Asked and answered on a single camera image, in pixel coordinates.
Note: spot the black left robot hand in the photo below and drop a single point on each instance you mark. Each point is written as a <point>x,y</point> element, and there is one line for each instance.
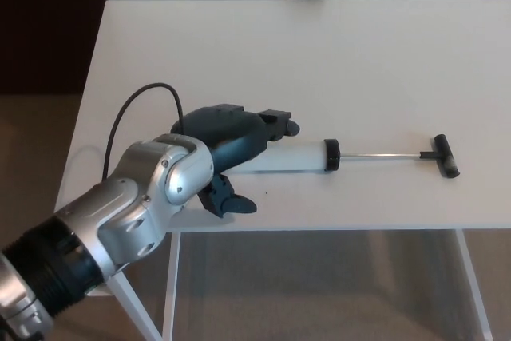
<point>227,133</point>

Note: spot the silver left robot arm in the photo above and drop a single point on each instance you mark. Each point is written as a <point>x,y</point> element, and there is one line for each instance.
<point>131,205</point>

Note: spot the dark brown panel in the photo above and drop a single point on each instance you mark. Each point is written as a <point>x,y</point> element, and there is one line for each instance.
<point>44,21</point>

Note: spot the white desk leg frame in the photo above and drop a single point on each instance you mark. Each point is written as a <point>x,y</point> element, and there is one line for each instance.
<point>131,301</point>
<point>475,285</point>

